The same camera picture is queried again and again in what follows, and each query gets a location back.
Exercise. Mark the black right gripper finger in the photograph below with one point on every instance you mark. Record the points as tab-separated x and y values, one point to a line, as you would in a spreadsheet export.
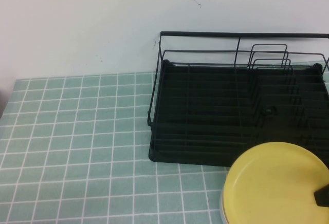
322	196

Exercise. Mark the yellow round plate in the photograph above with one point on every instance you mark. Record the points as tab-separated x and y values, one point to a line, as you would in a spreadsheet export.
270	188

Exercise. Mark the white round plate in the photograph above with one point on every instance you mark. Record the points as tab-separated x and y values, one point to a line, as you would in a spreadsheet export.
222	209

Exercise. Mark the black plastic drip tray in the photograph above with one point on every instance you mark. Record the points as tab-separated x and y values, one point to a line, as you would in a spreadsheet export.
205	93

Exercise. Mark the green tile pattern tablecloth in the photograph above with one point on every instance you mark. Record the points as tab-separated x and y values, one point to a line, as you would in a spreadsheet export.
77	144

